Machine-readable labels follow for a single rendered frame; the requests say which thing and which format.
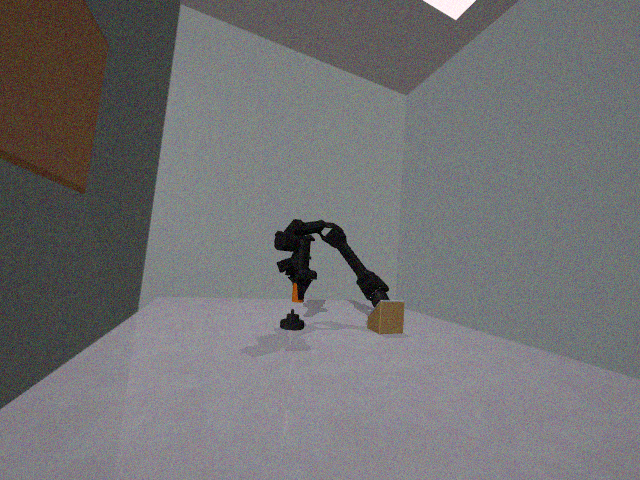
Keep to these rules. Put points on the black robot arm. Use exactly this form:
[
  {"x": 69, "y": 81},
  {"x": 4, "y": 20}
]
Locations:
[{"x": 293, "y": 239}]

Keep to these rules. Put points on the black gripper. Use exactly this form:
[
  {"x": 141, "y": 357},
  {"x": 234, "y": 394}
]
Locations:
[{"x": 303, "y": 275}]

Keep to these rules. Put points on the orange knob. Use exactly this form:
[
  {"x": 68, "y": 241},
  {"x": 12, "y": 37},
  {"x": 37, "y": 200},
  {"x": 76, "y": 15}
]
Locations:
[{"x": 295, "y": 294}]

